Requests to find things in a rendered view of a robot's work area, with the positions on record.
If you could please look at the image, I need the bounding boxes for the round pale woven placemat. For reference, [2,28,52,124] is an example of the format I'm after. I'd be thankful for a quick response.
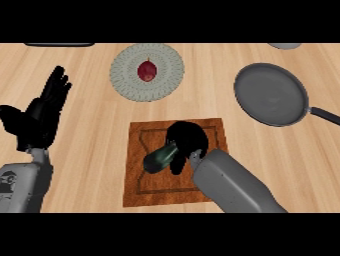
[108,43,186,103]

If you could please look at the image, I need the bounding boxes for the grey round object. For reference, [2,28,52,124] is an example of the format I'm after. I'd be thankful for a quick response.
[266,42,303,51]

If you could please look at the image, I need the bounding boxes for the dark green eggplant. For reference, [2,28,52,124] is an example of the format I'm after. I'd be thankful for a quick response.
[142,143,181,175]

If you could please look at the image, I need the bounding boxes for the dark red onion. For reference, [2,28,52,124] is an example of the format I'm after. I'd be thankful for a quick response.
[136,57,160,83]

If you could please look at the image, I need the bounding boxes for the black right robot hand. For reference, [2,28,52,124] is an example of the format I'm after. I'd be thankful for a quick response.
[164,121,210,175]

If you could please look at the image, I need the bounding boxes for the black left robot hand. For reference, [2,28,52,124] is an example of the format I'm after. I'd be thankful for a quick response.
[0,65,74,153]

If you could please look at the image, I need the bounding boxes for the brown wooden cutting board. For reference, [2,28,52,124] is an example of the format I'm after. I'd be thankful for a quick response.
[121,117,231,208]

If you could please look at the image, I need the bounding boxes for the grey frying pan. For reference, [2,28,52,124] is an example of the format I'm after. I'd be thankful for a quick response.
[232,62,340,135]

